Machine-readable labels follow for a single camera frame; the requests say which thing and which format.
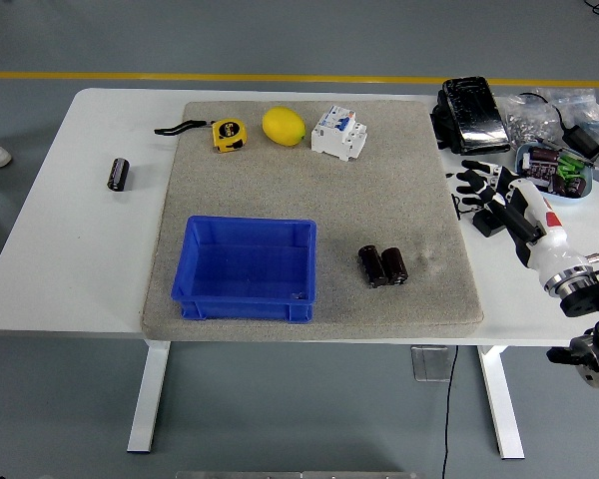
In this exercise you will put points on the dark capacitor with purple label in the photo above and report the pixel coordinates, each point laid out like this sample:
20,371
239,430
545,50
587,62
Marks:
544,162

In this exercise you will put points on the white circuit breaker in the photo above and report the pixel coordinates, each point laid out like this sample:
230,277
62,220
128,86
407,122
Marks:
338,134

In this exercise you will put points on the thin pen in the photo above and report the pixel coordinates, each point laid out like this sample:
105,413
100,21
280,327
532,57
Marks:
579,159

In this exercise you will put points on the grey-brown mat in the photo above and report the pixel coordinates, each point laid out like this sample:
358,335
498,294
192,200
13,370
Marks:
304,199

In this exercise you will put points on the clear bluish plastic bag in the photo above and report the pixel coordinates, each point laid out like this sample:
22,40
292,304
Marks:
581,107

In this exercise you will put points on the blue plastic box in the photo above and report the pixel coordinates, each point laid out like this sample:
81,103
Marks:
244,269

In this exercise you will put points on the square metal floor plate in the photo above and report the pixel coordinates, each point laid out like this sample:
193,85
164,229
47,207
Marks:
429,364

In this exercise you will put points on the dark brown capacitor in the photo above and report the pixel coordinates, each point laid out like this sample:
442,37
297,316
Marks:
571,187

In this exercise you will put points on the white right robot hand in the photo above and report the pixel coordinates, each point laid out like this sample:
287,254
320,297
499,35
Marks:
549,239

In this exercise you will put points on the white table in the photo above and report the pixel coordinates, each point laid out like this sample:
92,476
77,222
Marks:
80,249

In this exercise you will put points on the dark cylindrical battery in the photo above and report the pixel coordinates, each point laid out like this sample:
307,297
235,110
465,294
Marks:
373,267
118,174
395,266

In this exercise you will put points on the green small parts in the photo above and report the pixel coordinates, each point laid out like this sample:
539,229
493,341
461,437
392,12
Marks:
571,165

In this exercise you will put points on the white table leg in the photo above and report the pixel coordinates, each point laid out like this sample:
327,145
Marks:
501,399
147,399

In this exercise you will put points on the clear bag of screws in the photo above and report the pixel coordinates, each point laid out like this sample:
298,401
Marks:
526,122

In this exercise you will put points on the light blue parts bowl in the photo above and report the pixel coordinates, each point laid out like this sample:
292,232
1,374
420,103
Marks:
571,199

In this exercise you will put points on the black plastic-wrapped pedal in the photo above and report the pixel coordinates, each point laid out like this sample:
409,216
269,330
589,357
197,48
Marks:
474,117

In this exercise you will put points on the yellow lemon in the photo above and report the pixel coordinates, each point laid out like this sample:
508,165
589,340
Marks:
283,126

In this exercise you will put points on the yellow tape measure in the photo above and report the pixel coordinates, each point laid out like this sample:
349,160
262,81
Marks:
228,135

